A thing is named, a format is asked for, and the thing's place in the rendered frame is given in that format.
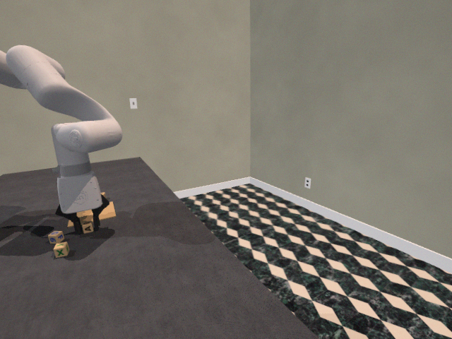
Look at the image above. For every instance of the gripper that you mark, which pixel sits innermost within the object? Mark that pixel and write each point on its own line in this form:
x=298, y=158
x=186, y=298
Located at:
x=80, y=193

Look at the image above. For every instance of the orange flat mat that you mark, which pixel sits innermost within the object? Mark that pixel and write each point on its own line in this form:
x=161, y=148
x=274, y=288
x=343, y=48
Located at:
x=87, y=215

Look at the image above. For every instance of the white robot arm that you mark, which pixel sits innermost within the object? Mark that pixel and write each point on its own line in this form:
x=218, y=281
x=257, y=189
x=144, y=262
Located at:
x=24, y=67

